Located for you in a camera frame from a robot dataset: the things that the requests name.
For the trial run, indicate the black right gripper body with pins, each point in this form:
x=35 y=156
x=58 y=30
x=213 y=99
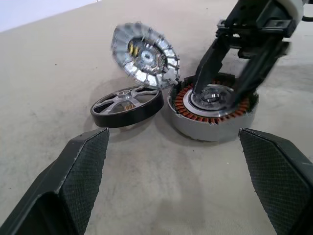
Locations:
x=256 y=22

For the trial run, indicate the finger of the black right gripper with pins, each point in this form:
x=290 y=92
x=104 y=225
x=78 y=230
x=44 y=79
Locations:
x=259 y=71
x=207 y=71

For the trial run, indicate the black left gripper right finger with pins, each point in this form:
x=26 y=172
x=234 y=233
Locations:
x=281 y=181

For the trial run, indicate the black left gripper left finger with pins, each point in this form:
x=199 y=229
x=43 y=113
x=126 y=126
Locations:
x=73 y=186

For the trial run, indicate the grey motor housing copper windings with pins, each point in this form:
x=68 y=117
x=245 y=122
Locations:
x=195 y=127

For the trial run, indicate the silver round motor lid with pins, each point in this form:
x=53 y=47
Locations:
x=146 y=56

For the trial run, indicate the black spoked rotor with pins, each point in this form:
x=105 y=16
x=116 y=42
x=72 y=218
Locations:
x=127 y=118

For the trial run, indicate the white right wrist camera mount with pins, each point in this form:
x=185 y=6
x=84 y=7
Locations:
x=293 y=7

